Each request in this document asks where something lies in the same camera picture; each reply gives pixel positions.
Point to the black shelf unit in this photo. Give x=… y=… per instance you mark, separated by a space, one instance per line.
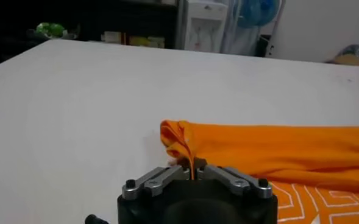
x=14 y=15

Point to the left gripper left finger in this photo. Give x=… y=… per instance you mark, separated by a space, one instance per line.
x=154 y=181

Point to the large white table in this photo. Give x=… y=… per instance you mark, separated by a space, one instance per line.
x=75 y=106

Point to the white water dispenser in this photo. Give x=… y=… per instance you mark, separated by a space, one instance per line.
x=203 y=27

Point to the orange t-shirt with white print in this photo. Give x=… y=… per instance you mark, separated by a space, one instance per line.
x=273 y=152

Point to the bowl with green items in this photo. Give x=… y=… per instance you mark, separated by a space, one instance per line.
x=49 y=30

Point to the blue water jug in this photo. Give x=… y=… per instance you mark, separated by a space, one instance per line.
x=258 y=12

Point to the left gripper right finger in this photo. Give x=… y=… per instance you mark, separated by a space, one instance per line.
x=237 y=182

